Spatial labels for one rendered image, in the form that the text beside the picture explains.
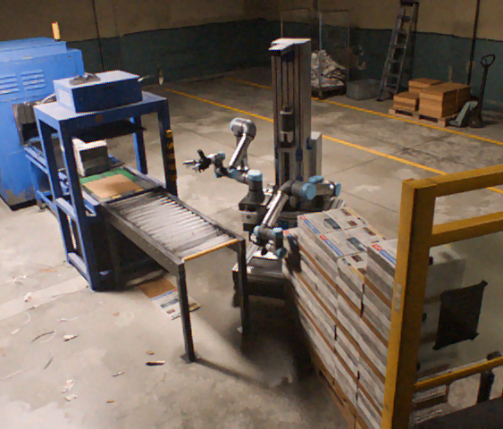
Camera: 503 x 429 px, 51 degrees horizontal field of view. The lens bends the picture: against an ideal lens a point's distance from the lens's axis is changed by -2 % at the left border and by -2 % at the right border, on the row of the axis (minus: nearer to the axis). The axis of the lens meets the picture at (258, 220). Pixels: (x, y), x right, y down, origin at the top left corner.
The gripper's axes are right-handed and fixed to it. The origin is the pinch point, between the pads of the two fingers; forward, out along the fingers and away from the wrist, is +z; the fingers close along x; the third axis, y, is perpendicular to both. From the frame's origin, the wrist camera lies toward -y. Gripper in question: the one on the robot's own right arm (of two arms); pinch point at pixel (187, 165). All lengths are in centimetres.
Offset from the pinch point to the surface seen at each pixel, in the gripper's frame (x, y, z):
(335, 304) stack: -150, 30, 12
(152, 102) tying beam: 82, -20, -29
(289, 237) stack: -85, 29, -21
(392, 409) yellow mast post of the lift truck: -223, 9, 71
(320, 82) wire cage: 353, 139, -624
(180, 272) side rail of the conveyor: -53, 42, 50
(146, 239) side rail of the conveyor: -6, 43, 44
